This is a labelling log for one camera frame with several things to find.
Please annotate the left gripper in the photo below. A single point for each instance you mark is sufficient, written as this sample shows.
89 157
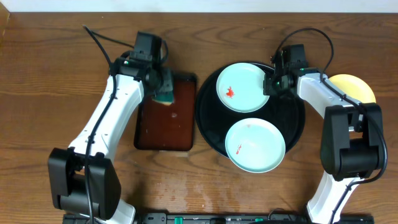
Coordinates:
166 86

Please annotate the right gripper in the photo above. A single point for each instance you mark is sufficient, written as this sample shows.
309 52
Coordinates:
268 89

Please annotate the green scouring sponge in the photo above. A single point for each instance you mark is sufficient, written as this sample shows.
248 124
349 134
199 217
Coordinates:
165 95

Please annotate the light green plate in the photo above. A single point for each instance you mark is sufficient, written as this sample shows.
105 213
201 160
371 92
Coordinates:
240 87
255 145

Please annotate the light green plate front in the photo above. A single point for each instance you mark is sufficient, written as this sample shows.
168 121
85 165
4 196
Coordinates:
255 145

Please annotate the yellow plate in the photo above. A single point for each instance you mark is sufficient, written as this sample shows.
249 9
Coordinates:
354 87

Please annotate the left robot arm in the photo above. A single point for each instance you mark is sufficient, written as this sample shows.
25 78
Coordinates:
82 177

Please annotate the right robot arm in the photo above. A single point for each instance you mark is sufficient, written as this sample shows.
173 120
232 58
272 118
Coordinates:
353 150

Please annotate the rectangular black brown tray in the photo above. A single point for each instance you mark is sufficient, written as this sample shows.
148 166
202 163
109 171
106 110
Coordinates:
168 127

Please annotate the round black tray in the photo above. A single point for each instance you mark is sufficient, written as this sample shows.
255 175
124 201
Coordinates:
214 119

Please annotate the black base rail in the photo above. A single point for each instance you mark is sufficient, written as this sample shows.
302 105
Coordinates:
162 218

